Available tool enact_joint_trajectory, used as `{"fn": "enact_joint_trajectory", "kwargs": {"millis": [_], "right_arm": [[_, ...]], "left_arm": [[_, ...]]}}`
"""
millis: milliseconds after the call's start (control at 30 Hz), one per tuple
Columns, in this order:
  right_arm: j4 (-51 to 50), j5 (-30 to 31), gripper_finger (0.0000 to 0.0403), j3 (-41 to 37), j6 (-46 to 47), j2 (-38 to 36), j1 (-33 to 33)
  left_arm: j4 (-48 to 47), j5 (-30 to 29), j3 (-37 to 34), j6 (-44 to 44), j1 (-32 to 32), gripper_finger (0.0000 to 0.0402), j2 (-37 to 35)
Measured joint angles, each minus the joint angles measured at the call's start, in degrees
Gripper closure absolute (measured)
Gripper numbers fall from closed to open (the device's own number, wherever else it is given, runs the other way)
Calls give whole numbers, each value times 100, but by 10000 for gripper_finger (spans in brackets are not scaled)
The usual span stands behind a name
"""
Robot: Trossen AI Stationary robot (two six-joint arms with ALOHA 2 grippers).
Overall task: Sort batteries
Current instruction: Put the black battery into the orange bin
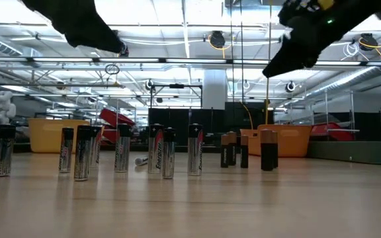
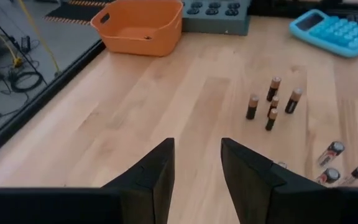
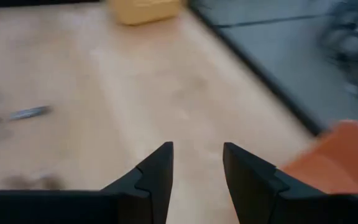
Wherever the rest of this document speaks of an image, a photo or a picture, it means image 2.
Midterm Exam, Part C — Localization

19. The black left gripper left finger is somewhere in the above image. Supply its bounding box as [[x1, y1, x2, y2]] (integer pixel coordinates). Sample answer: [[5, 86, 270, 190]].
[[0, 138, 176, 224]]

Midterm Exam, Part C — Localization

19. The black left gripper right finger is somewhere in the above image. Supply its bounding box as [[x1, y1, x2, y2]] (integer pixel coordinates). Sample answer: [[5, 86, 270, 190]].
[[220, 138, 358, 224]]

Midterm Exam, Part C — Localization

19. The silver Energizer AA battery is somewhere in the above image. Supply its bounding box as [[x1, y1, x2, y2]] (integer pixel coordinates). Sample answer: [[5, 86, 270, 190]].
[[315, 167, 341, 185], [317, 141, 346, 167]]

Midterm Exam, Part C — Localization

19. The silver Energizer AAA battery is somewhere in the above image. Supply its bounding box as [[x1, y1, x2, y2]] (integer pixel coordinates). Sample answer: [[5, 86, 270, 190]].
[[342, 166, 358, 186]]

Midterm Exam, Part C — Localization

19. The black copper-top AA battery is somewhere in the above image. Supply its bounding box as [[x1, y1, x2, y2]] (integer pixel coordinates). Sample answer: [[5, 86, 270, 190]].
[[266, 76, 282, 103], [284, 87, 304, 114], [246, 94, 260, 121]]

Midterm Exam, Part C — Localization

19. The orange plastic bin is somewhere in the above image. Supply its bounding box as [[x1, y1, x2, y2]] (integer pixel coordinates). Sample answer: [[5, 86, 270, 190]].
[[90, 0, 184, 57]]

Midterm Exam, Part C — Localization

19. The light blue calculator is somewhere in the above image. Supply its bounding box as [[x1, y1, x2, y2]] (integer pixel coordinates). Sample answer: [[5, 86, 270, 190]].
[[288, 9, 358, 58]]

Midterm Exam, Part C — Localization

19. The grey battery charger tray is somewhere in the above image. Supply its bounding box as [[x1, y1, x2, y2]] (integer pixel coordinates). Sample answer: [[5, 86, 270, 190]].
[[181, 0, 251, 36]]

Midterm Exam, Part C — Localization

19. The black power adapter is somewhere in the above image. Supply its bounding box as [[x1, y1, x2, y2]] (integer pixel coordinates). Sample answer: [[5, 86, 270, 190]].
[[20, 35, 32, 54]]

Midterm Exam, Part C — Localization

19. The black orange-striped floor mat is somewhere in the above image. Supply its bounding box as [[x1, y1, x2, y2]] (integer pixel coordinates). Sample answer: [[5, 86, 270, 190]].
[[44, 0, 116, 26]]

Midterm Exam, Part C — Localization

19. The coiled black floor cable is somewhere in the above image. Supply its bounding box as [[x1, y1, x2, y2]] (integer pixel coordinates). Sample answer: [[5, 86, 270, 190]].
[[9, 71, 44, 93]]

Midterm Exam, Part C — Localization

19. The straight yellow hanging cable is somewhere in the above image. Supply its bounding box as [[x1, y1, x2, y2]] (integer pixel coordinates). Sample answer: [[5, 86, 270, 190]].
[[16, 0, 61, 75]]

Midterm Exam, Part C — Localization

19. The thin black hanging cable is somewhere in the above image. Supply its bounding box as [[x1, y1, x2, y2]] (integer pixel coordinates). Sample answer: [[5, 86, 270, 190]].
[[0, 11, 48, 85]]

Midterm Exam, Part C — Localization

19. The sagging yellow cable with plug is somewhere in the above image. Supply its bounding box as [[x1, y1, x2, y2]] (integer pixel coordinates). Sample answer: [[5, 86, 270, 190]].
[[0, 15, 24, 68]]

